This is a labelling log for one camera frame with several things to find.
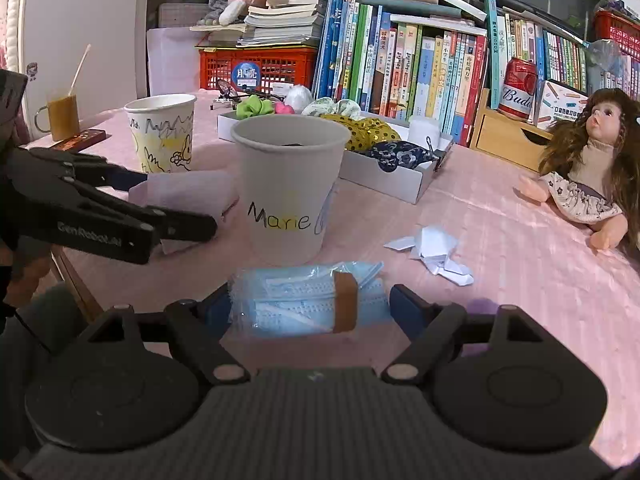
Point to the crumpled white paper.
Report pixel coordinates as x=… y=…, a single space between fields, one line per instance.
x=435 y=255

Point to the green white patterned scrunchie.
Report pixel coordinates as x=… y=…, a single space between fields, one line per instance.
x=325 y=109

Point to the brown flat box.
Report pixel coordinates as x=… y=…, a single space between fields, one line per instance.
x=82 y=137

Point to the grey storage box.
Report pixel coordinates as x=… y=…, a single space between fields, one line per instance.
x=180 y=15

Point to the pink curtain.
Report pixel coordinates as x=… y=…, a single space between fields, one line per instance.
x=10 y=10

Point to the pink cloth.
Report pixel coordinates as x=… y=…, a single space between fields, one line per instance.
x=190 y=190

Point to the wooden stirring stick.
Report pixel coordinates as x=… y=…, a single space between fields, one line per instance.
x=79 y=70

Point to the long-haired doll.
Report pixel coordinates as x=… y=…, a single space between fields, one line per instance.
x=605 y=125

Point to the grey plush toy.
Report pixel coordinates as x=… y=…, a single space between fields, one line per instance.
x=217 y=2

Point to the glass mug with brown drink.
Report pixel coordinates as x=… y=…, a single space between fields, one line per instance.
x=62 y=117

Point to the row of children's books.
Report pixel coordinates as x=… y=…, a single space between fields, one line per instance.
x=400 y=70

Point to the pack of blue face masks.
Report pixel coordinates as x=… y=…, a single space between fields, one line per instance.
x=290 y=305

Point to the red plastic crate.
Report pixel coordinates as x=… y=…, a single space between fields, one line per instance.
x=215 y=67

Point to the black binder clip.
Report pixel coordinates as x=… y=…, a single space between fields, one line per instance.
x=440 y=157

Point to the white plastic storage box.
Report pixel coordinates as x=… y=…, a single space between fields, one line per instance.
x=170 y=60

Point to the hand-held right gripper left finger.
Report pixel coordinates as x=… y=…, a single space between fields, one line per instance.
x=215 y=315

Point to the teal book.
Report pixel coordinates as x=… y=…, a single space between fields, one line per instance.
x=400 y=6

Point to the row of thin books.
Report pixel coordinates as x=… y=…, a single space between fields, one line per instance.
x=560 y=50

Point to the navy floral scrunchie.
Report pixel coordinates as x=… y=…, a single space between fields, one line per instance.
x=400 y=152

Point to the stack of paperback books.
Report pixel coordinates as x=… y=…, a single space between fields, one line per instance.
x=285 y=20

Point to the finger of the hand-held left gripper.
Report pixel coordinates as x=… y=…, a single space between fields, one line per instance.
x=125 y=232
x=120 y=177

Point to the white cardboard box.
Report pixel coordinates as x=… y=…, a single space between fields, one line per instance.
x=390 y=180

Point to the white wrapped ball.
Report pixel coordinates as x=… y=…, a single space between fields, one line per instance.
x=300 y=99

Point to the red mesh basket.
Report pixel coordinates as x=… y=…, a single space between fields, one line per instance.
x=617 y=25

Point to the yellow sequin scrunchie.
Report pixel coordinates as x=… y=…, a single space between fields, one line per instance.
x=370 y=135

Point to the white paper cup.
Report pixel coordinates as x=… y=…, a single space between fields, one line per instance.
x=280 y=175

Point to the small cartoon sticker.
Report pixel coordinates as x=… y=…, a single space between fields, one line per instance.
x=32 y=71

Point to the black eyeglasses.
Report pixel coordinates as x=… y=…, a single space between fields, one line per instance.
x=227 y=89

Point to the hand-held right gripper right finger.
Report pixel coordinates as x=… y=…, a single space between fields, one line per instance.
x=405 y=305

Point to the wooden drawer box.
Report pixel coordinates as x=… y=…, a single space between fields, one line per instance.
x=500 y=140

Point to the red beer can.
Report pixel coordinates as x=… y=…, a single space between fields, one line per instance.
x=517 y=90

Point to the blue round sticker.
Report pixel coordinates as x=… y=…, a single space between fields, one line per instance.
x=246 y=75

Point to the clear plastic bag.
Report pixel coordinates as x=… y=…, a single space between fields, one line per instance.
x=605 y=55

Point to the pink scrunchie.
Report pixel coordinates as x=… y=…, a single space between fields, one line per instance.
x=285 y=109

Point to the white pencil print box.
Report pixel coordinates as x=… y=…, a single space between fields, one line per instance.
x=560 y=105

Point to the scribbled paper cup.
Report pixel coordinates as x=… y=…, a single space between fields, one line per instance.
x=160 y=135

